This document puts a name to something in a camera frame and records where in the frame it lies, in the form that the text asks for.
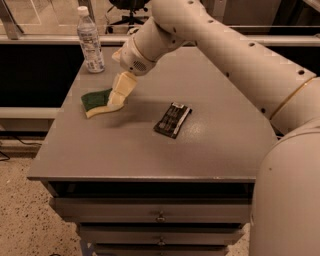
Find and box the bottom grey drawer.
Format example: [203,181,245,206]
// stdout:
[95,245,228,256]

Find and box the grey drawer cabinet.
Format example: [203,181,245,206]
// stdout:
[29,47,276,256]

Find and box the black floor cable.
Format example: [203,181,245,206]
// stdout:
[0,134,44,162]

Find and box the black office chair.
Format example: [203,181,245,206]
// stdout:
[105,0,150,34]

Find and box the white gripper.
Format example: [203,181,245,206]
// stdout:
[108,33,155,107]

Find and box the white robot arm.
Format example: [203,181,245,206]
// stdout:
[114,0,320,256]

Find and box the top grey drawer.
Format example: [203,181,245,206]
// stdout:
[50,198,251,223]

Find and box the black snack packet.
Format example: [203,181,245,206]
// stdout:
[154,102,192,139]

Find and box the clear plastic water bottle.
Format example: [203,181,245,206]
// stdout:
[77,6,105,73]

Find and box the green and yellow sponge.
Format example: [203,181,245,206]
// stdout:
[81,89,124,118]

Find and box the middle grey drawer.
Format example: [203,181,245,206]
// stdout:
[79,224,243,246]

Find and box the metal railing bar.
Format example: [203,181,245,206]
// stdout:
[0,35,320,47]

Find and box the grey drawer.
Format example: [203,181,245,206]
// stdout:
[50,198,251,223]
[79,224,243,246]
[95,245,228,256]

